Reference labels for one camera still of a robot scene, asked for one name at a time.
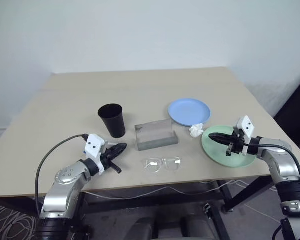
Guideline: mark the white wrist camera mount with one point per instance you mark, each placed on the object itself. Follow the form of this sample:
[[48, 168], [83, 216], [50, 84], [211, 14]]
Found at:
[[247, 126], [93, 146]]

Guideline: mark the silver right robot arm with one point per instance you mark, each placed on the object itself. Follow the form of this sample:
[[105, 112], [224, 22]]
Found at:
[[277, 162]]

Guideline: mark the green plate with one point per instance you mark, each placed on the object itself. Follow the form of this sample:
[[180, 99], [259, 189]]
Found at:
[[215, 150]]

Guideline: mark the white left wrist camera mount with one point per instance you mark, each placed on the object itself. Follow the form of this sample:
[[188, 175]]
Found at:
[[93, 146]]

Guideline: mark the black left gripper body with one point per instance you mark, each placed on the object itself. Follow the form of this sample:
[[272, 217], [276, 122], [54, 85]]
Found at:
[[107, 157]]

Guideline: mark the blue plate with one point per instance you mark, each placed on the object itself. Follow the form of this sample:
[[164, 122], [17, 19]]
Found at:
[[190, 111]]

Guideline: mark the white tissue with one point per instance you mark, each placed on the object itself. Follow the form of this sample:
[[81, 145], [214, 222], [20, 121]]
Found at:
[[196, 130]]

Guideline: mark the dark rounded shape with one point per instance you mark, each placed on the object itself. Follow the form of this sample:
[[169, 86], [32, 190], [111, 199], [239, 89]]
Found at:
[[196, 227], [145, 228]]

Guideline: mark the black metal table frame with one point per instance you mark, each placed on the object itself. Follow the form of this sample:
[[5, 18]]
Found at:
[[225, 195]]

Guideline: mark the black plastic cup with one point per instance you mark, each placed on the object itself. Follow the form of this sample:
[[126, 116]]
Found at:
[[115, 125]]

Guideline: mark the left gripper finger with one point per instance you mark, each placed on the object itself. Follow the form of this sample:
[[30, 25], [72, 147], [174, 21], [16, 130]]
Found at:
[[118, 149], [116, 168]]

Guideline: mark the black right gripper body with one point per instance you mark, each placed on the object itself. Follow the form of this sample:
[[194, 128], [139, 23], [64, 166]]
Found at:
[[237, 145]]

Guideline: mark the clear frame glasses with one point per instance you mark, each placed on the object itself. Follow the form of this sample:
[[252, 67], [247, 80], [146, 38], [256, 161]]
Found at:
[[153, 164]]

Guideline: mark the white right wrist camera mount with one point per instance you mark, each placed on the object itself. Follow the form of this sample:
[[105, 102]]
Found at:
[[247, 126]]

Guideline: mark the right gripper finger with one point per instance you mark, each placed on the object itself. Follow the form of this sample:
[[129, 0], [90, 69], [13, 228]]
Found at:
[[229, 151], [220, 138]]

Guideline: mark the small black clamp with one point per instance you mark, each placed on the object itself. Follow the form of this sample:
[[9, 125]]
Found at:
[[207, 209]]

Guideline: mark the black partition panel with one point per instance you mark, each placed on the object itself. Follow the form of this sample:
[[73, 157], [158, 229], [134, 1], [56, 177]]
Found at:
[[297, 112]]

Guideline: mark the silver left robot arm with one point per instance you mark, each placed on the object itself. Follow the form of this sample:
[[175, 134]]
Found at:
[[65, 180]]

